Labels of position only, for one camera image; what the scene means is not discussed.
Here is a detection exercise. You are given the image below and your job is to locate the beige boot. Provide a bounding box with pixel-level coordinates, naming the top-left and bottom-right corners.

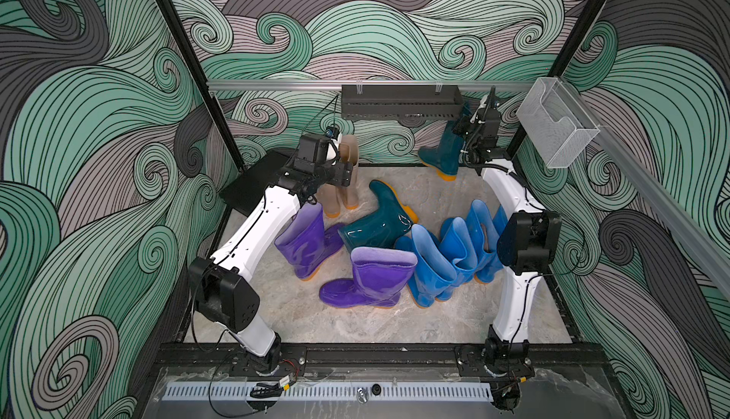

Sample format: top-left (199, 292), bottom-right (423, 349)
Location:
top-left (340, 135), bottom-right (359, 210)
top-left (316, 184), bottom-right (340, 219)

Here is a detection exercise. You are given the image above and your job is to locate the teal boot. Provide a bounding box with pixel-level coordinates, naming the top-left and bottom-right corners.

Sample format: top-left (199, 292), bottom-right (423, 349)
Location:
top-left (417, 106), bottom-right (471, 181)
top-left (338, 179), bottom-right (419, 252)

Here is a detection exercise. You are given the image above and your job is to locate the purple boot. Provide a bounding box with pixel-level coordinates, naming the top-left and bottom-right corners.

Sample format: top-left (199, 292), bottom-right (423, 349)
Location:
top-left (319, 247), bottom-right (418, 309)
top-left (275, 203), bottom-right (344, 280)

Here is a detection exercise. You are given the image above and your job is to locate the blue boot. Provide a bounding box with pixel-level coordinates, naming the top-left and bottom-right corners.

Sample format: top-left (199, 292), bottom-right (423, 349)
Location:
top-left (395, 224), bottom-right (457, 308)
top-left (492, 205), bottom-right (509, 236)
top-left (436, 217), bottom-right (478, 301)
top-left (466, 200), bottom-right (503, 284)

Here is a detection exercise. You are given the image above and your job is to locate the blue boot front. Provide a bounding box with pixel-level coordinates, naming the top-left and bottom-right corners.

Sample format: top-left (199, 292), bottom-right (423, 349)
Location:
top-left (436, 217), bottom-right (478, 301)

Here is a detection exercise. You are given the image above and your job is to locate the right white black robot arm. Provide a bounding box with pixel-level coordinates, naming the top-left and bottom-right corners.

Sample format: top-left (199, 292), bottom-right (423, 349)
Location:
top-left (452, 88), bottom-right (562, 378)

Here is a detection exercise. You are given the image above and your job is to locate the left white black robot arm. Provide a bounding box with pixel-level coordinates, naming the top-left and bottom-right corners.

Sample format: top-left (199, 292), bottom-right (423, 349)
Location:
top-left (188, 126), bottom-right (354, 365)

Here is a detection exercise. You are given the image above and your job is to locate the black case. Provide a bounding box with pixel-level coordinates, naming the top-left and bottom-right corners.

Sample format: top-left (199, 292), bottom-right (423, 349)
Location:
top-left (220, 147), bottom-right (295, 217)

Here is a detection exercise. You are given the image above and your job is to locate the white mesh wall basket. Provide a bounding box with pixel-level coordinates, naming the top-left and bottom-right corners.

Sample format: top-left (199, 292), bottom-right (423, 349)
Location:
top-left (516, 77), bottom-right (600, 169)

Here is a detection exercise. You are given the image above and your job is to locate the black wall shelf tray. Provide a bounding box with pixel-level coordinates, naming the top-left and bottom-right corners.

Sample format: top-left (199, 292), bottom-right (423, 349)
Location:
top-left (340, 83), bottom-right (464, 121)

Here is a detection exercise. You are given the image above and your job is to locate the aluminium rail back wall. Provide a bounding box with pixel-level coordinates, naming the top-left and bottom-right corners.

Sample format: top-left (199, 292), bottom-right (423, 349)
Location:
top-left (207, 79), bottom-right (535, 92)

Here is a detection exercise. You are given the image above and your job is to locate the aluminium rail wall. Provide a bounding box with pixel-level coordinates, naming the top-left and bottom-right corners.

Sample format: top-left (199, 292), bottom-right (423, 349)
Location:
top-left (557, 79), bottom-right (729, 297)
top-left (207, 79), bottom-right (535, 92)

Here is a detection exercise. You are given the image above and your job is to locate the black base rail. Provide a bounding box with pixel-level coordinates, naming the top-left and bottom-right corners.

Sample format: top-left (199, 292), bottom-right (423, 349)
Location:
top-left (153, 341), bottom-right (608, 378)

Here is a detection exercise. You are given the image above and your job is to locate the white slotted cable duct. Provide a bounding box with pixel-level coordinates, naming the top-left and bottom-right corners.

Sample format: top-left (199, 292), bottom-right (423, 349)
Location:
top-left (161, 381), bottom-right (494, 403)

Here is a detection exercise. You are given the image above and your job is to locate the aluminium rail right wall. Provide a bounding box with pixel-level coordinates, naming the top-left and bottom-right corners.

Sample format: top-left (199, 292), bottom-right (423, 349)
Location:
top-left (557, 79), bottom-right (729, 297)

